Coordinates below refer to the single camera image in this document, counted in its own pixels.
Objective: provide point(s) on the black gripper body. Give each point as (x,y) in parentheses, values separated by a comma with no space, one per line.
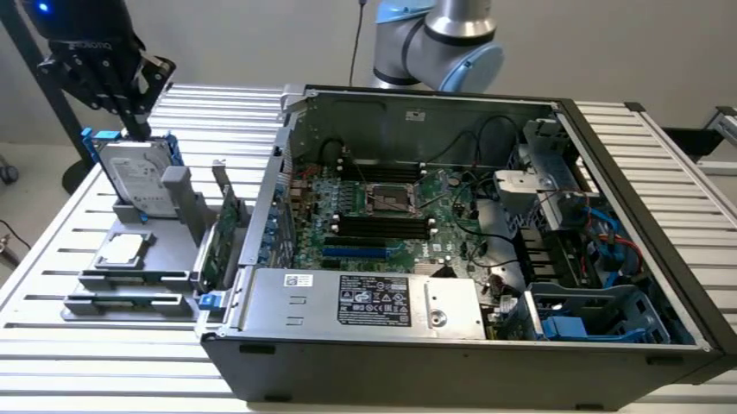
(80,26)

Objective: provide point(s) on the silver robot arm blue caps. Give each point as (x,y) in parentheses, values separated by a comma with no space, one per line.
(425,43)

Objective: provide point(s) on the black caster wheel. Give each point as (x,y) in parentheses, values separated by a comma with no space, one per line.
(8,173)

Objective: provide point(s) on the blue expansion slot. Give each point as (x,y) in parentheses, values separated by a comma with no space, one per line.
(353,252)

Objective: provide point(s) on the hard disk in blue caddy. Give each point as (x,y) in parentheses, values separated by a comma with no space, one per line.
(137,181)

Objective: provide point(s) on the silver power supply unit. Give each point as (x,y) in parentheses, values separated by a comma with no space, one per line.
(287,310)

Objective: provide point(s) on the silver CPU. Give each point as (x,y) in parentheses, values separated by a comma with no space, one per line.
(122,249)

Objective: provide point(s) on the green graphics card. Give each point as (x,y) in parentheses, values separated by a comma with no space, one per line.
(221,233)

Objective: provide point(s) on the green motherboard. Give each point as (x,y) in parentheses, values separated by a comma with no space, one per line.
(443,215)

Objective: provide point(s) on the black stand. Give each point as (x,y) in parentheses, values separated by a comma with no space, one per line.
(72,129)

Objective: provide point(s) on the CPU socket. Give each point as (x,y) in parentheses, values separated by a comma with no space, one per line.
(388,198)

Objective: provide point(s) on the black expansion slot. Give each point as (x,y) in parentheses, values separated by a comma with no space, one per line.
(353,241)

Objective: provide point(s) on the grey parts rack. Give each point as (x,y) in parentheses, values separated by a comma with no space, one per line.
(172,254)

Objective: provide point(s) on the metal disk bay cage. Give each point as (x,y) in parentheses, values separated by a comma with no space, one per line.
(546,164)

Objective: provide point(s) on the black RAM slot bank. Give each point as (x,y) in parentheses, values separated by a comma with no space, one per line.
(379,171)
(385,226)

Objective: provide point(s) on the open black PC case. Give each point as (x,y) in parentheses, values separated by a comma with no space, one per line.
(345,375)

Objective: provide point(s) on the aluminium frame with black plate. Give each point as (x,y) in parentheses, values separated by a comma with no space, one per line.
(690,144)

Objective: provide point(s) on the blue plastic latch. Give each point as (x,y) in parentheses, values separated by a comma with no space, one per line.
(209,300)

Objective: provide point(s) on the black disk bay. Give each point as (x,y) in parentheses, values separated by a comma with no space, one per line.
(555,256)

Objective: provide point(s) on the grey blue drive caddy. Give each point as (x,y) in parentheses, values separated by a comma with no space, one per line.
(604,310)

